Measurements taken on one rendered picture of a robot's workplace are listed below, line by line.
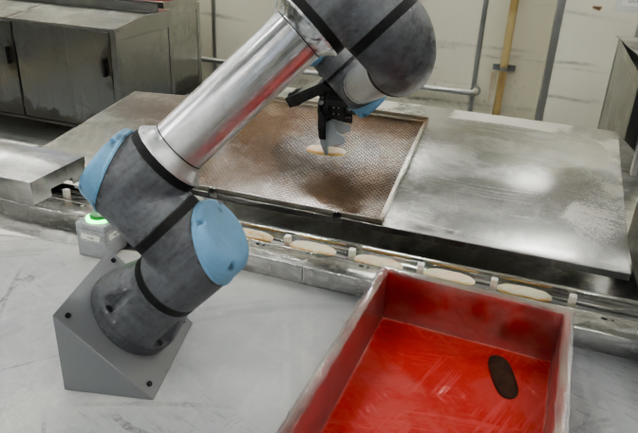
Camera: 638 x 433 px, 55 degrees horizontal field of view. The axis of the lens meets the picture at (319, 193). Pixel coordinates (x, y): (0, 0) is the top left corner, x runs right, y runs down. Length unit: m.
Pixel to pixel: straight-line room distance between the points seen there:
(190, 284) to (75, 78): 3.37
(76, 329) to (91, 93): 3.27
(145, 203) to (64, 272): 0.46
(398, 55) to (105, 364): 0.60
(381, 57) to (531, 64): 4.02
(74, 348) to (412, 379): 0.51
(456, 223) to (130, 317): 0.71
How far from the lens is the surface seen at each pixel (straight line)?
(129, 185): 0.89
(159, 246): 0.90
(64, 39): 4.19
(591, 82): 4.58
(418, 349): 1.08
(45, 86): 4.39
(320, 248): 1.27
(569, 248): 1.34
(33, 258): 1.39
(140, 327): 0.97
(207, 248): 0.87
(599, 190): 1.55
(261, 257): 1.23
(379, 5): 0.85
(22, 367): 1.10
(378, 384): 1.01
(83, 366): 0.99
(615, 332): 1.18
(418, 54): 0.87
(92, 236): 1.33
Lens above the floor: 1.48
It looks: 24 degrees down
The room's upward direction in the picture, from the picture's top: 3 degrees clockwise
